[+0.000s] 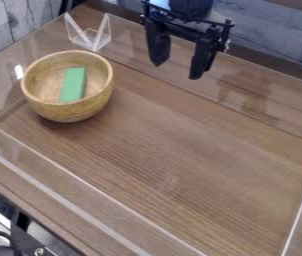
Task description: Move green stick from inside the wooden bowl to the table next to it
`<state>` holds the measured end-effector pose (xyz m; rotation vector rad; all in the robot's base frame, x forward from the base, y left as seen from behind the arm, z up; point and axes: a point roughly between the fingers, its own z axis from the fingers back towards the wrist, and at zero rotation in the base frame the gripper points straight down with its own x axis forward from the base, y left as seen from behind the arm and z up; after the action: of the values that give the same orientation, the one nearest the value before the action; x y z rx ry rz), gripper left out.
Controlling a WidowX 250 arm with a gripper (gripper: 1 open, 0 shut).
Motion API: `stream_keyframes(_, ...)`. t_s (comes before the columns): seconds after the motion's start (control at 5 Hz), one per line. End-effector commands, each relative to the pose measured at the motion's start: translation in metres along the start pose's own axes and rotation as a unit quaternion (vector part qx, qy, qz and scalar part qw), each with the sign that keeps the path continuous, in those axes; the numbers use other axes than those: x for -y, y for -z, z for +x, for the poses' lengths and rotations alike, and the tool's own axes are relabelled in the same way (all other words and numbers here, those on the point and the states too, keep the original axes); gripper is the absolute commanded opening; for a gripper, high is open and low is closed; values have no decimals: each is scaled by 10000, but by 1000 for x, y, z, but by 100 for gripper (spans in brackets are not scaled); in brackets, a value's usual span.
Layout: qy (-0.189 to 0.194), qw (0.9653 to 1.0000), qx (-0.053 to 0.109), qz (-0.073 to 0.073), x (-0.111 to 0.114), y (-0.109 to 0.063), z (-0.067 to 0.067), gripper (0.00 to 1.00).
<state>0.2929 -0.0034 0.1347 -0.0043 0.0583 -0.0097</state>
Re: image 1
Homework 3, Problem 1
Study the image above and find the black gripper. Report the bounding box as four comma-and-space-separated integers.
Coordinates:
141, 0, 235, 80

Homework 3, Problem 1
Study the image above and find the green stick block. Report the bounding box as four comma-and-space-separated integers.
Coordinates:
58, 67, 87, 102

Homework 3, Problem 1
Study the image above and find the wooden bowl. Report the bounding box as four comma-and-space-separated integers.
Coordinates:
20, 50, 113, 123

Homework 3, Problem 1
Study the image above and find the clear acrylic corner bracket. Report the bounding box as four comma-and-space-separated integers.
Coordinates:
64, 13, 111, 52

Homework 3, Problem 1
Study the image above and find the clear acrylic front wall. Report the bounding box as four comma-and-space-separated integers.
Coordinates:
0, 129, 207, 256

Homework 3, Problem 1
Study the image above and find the black table leg bracket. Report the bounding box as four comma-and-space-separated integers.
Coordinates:
10, 211, 57, 256

